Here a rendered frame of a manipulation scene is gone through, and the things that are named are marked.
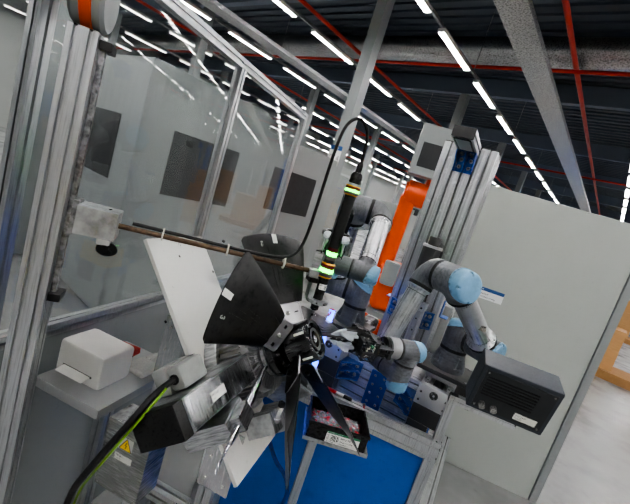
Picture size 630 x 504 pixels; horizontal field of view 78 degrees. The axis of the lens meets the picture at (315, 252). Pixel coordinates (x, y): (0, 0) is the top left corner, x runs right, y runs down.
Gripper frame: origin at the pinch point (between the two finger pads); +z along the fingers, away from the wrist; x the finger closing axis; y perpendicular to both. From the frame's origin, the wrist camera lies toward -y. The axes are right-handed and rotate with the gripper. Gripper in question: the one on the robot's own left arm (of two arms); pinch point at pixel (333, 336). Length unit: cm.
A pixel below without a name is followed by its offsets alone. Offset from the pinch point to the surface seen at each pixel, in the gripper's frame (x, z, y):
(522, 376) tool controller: -7, -62, 21
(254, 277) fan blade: -22.4, 36.8, 18.9
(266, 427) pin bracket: 21.6, 20.1, 18.7
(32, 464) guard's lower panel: 72, 80, -14
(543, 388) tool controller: -7, -67, 26
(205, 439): 13, 40, 33
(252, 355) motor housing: 2.1, 29.2, 13.7
